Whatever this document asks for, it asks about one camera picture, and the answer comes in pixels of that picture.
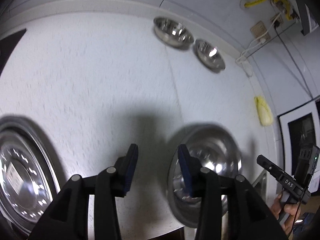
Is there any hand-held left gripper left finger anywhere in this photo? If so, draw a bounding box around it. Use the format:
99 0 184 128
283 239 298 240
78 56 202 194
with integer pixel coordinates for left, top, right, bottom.
27 144 139 240

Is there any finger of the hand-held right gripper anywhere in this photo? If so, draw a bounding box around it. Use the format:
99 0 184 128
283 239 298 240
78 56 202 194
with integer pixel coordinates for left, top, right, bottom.
257 154 299 192

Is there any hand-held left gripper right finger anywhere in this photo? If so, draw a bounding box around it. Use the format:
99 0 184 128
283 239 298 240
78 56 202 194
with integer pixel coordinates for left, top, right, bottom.
177 144 288 240

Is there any large steel bowl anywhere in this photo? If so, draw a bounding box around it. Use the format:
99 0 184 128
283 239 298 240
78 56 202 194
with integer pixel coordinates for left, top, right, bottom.
166 122 243 228

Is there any large steel plate with label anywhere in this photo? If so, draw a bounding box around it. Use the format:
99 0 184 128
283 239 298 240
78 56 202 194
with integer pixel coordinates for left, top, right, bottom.
0 116 61 234

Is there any small steel bowl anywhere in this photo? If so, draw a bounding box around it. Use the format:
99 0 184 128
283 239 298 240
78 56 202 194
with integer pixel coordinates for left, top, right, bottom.
194 39 226 73
153 17 195 48

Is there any person's right hand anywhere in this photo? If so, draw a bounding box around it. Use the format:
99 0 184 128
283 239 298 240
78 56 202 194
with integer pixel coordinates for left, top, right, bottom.
271 194 302 233

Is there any steel kitchen sink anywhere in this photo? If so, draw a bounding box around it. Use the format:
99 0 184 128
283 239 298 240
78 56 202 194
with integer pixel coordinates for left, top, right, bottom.
254 169 268 201

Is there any white microwave oven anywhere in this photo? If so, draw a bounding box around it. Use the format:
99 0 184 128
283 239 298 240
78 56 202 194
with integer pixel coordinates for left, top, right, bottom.
277 95 320 190

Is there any napa cabbage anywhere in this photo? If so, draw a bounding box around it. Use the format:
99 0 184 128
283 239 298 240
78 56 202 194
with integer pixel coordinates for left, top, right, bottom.
254 95 273 127

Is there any white power strip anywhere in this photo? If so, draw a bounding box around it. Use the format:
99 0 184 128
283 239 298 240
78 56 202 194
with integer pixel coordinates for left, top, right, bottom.
236 59 253 76

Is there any white gas water heater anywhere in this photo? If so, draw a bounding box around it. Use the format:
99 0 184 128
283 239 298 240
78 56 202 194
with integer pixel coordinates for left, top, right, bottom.
282 0 320 36

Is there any metal pipe valve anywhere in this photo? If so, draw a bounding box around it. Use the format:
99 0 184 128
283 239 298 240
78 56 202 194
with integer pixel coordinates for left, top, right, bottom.
275 0 288 12

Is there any black glass gas stove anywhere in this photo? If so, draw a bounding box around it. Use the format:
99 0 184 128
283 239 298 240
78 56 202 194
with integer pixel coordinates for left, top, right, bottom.
0 28 27 77

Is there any black power cable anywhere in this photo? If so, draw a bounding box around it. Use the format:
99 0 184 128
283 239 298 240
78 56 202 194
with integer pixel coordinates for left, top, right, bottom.
274 24 314 99

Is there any white power cable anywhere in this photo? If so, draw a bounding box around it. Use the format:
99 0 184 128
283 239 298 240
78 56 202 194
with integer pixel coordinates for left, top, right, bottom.
236 39 265 63

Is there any beige wall socket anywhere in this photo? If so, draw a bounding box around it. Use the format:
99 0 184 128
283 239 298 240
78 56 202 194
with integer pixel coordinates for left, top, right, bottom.
250 21 272 43

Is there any white wall socket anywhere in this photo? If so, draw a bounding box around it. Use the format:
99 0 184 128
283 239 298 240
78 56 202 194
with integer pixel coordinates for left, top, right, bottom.
270 14 284 28

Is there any yellow gas hose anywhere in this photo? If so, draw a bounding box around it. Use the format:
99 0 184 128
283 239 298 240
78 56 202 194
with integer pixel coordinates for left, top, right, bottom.
244 0 272 8

